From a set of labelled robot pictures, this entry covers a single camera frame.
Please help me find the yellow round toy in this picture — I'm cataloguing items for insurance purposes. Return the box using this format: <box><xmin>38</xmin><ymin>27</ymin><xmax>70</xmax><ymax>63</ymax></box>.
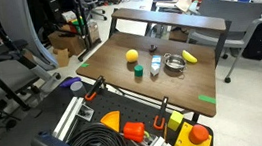
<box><xmin>124</xmin><ymin>48</ymin><xmax>141</xmax><ymax>65</ymax></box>

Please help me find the small metal pot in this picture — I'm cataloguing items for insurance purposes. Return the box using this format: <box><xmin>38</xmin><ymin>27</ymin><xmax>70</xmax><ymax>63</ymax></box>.
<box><xmin>162</xmin><ymin>50</ymin><xmax>188</xmax><ymax>76</ymax></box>

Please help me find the orange red toy pepper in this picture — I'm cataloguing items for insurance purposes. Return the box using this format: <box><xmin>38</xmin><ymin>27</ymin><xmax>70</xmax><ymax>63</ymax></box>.
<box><xmin>121</xmin><ymin>120</ymin><xmax>147</xmax><ymax>145</ymax></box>

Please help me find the yellow banana toy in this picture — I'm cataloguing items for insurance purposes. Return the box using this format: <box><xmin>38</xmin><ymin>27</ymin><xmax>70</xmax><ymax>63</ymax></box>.
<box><xmin>181</xmin><ymin>48</ymin><xmax>199</xmax><ymax>66</ymax></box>

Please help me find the purple toy eggplant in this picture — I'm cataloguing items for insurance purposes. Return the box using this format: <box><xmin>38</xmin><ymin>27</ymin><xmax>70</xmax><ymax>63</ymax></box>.
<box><xmin>58</xmin><ymin>75</ymin><xmax>83</xmax><ymax>90</ymax></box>

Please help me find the green cylinder block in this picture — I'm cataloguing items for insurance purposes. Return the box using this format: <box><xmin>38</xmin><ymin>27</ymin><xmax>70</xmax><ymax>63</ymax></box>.
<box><xmin>132</xmin><ymin>63</ymin><xmax>146</xmax><ymax>79</ymax></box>

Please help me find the white blue milk carton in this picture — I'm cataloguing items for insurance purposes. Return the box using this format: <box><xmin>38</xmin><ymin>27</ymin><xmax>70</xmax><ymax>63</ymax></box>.
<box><xmin>147</xmin><ymin>54</ymin><xmax>165</xmax><ymax>78</ymax></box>

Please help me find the small dark round object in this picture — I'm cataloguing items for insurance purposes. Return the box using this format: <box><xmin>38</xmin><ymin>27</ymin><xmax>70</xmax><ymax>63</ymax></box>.
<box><xmin>148</xmin><ymin>44</ymin><xmax>159</xmax><ymax>54</ymax></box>

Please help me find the black perforated breadboard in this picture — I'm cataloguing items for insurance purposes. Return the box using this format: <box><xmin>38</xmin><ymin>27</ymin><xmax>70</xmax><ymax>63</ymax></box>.
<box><xmin>0</xmin><ymin>60</ymin><xmax>216</xmax><ymax>146</ymax></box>

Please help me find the black orange clamp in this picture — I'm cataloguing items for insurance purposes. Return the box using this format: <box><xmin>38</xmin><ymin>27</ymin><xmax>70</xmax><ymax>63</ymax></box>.
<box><xmin>149</xmin><ymin>96</ymin><xmax>173</xmax><ymax>133</ymax></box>
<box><xmin>81</xmin><ymin>74</ymin><xmax>109</xmax><ymax>103</ymax></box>

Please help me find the green tape piece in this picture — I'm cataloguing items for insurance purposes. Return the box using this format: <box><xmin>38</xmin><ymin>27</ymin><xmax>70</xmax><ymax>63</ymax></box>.
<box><xmin>197</xmin><ymin>92</ymin><xmax>217</xmax><ymax>107</ymax></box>
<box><xmin>79</xmin><ymin>61</ymin><xmax>90</xmax><ymax>69</ymax></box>

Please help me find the orange wedge block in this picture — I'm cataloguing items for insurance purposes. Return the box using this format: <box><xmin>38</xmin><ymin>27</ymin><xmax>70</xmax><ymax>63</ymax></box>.
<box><xmin>99</xmin><ymin>110</ymin><xmax>123</xmax><ymax>135</ymax></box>

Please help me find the gray cylinder block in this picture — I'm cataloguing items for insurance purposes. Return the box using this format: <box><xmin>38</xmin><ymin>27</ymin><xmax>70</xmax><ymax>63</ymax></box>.
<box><xmin>69</xmin><ymin>80</ymin><xmax>88</xmax><ymax>98</ymax></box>

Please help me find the yellow green cube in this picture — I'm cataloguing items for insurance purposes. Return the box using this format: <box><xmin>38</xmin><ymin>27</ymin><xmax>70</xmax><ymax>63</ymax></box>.
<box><xmin>165</xmin><ymin>109</ymin><xmax>186</xmax><ymax>133</ymax></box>

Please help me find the wooden desk with drawers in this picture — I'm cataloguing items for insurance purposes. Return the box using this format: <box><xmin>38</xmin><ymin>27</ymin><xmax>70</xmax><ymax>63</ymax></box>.
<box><xmin>110</xmin><ymin>0</ymin><xmax>228</xmax><ymax>46</ymax></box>

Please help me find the small cardboard box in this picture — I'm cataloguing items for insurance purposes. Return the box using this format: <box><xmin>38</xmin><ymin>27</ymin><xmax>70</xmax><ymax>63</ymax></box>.
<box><xmin>52</xmin><ymin>46</ymin><xmax>72</xmax><ymax>69</ymax></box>

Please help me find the black metal rack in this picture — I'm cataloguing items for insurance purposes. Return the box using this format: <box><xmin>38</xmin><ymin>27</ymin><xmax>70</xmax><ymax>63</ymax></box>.
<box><xmin>70</xmin><ymin>0</ymin><xmax>105</xmax><ymax>62</ymax></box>

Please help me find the large cardboard box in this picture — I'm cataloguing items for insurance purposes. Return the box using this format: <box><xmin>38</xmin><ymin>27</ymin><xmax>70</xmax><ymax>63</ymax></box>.
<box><xmin>46</xmin><ymin>28</ymin><xmax>86</xmax><ymax>60</ymax></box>

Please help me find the yellow emergency stop box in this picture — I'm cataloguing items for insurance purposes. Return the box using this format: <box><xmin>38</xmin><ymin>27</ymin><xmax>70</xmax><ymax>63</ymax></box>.
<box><xmin>169</xmin><ymin>118</ymin><xmax>214</xmax><ymax>146</ymax></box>

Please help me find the gray plastic chair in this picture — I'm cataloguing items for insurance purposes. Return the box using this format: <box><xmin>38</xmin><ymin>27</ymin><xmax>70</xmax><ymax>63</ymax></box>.
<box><xmin>184</xmin><ymin>0</ymin><xmax>262</xmax><ymax>88</ymax></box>

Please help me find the gray curved panel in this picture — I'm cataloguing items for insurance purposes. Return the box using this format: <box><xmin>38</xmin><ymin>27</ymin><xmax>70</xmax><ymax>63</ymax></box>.
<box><xmin>0</xmin><ymin>0</ymin><xmax>59</xmax><ymax>76</ymax></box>

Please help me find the gray padded office chair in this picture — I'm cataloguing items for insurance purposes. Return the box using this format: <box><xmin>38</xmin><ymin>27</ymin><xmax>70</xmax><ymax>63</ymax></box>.
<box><xmin>0</xmin><ymin>35</ymin><xmax>68</xmax><ymax>133</ymax></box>

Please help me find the black bin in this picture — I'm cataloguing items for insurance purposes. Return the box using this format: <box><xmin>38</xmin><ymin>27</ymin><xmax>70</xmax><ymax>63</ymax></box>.
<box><xmin>238</xmin><ymin>21</ymin><xmax>262</xmax><ymax>63</ymax></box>

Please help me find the black cable coil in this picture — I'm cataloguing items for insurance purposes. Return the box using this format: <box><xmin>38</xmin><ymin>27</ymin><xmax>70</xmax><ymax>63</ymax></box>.
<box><xmin>65</xmin><ymin>118</ymin><xmax>129</xmax><ymax>146</ymax></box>

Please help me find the aluminium extrusion rail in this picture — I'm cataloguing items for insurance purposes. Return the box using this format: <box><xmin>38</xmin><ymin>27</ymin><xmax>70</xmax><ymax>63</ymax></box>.
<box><xmin>27</xmin><ymin>95</ymin><xmax>93</xmax><ymax>146</ymax></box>

